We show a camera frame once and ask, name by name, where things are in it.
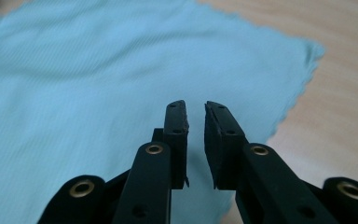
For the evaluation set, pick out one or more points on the light blue cloth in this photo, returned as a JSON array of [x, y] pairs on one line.
[[74, 93]]

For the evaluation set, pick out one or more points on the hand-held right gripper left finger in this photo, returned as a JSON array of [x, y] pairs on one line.
[[155, 174]]

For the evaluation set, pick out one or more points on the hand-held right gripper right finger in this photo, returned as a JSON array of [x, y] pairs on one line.
[[248, 174]]

